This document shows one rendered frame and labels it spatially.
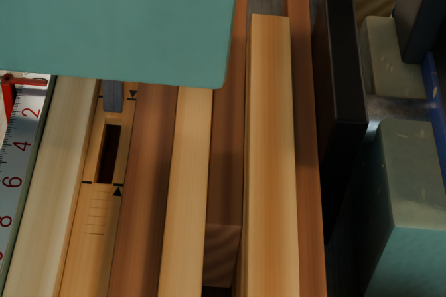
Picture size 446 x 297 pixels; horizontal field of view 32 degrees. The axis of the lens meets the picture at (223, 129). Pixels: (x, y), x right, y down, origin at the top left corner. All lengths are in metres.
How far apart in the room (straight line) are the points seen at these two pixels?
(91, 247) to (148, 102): 0.08
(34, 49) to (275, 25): 0.13
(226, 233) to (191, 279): 0.03
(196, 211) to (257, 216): 0.03
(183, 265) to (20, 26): 0.11
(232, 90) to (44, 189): 0.11
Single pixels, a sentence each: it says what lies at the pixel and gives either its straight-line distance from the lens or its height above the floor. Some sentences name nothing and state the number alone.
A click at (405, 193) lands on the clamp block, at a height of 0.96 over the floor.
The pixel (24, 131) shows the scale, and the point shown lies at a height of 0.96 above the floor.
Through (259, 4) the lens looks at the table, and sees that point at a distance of 0.52.
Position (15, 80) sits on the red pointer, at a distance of 0.38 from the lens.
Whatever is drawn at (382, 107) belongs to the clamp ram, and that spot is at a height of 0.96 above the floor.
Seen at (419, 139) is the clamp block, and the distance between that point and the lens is 0.37.
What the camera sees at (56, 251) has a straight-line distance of 0.33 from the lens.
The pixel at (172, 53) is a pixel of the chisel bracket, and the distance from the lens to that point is 0.30.
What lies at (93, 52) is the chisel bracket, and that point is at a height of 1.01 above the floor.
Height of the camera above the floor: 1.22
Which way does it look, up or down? 48 degrees down
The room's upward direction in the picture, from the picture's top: 8 degrees clockwise
